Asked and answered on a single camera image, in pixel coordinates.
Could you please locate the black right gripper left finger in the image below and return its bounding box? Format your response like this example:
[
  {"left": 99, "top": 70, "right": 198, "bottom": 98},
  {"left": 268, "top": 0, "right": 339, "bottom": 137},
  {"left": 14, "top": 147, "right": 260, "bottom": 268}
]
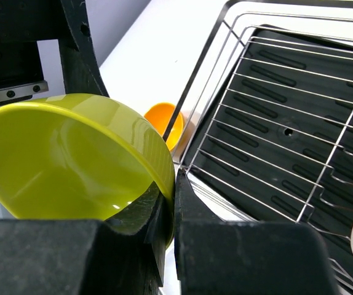
[{"left": 0, "top": 184, "right": 167, "bottom": 294}]

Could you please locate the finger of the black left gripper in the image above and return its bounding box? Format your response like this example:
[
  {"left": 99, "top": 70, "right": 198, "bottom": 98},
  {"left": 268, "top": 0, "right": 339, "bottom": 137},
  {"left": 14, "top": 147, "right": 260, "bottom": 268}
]
[{"left": 58, "top": 1, "right": 108, "bottom": 96}]

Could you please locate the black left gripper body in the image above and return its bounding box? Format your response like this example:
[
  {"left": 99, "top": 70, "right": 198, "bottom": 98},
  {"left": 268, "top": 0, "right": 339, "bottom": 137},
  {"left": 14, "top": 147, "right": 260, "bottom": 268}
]
[{"left": 0, "top": 1, "right": 62, "bottom": 105}]

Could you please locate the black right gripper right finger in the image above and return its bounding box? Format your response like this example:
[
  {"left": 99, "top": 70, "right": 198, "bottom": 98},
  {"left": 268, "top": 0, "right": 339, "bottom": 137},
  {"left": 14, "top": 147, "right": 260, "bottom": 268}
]
[{"left": 175, "top": 170, "right": 339, "bottom": 294}]

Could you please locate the lime green bowl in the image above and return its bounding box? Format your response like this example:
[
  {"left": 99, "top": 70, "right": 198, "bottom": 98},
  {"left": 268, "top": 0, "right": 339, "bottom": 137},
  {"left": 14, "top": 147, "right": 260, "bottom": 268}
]
[{"left": 0, "top": 93, "right": 176, "bottom": 248}]

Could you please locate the yellow orange plastic bowl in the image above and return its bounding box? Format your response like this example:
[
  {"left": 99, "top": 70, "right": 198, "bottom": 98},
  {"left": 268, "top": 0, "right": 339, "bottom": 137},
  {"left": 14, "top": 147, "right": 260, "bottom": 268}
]
[{"left": 143, "top": 102, "right": 184, "bottom": 152}]

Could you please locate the black drip tray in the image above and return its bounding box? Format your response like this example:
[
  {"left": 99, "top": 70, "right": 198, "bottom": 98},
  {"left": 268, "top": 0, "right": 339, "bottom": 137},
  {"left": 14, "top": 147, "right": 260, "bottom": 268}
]
[{"left": 182, "top": 25, "right": 353, "bottom": 294}]

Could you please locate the steel wire dish rack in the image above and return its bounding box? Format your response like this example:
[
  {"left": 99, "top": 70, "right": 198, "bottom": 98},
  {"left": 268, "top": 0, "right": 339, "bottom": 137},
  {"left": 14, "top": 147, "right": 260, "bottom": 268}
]
[{"left": 174, "top": 1, "right": 353, "bottom": 294}]

